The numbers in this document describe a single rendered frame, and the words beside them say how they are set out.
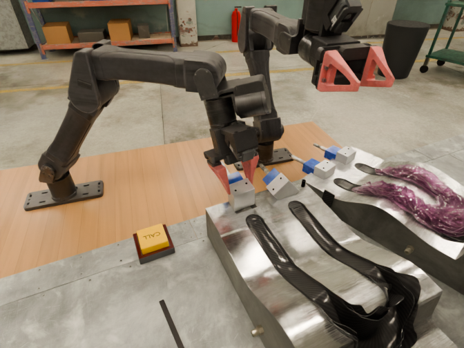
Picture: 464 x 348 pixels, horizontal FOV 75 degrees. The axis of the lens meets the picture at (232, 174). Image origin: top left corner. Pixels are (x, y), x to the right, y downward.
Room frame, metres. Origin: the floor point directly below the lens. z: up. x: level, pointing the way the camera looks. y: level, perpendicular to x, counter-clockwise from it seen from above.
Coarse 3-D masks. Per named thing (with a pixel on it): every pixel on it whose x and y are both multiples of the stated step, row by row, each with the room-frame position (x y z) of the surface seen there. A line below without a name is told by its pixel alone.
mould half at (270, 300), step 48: (240, 240) 0.41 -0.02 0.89; (288, 240) 0.41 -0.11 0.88; (336, 240) 0.41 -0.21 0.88; (240, 288) 0.33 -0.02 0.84; (288, 288) 0.29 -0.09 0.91; (336, 288) 0.28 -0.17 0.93; (432, 288) 0.27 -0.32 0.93; (288, 336) 0.20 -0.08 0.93; (336, 336) 0.20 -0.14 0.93; (432, 336) 0.23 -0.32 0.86
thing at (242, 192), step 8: (232, 176) 0.55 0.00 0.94; (240, 176) 0.55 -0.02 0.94; (232, 184) 0.51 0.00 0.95; (240, 184) 0.51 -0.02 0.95; (248, 184) 0.51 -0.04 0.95; (232, 192) 0.49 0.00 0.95; (240, 192) 0.49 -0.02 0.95; (248, 192) 0.49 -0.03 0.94; (232, 200) 0.49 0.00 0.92; (240, 200) 0.49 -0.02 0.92; (248, 200) 0.50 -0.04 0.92; (240, 208) 0.49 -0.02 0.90
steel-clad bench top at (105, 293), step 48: (432, 144) 0.92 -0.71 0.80; (192, 240) 0.48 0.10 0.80; (0, 288) 0.36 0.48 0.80; (48, 288) 0.36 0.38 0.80; (96, 288) 0.36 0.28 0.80; (144, 288) 0.36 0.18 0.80; (192, 288) 0.36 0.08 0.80; (0, 336) 0.26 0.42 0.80; (48, 336) 0.26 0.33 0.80; (96, 336) 0.26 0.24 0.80; (144, 336) 0.26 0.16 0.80; (192, 336) 0.26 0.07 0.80; (240, 336) 0.26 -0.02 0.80
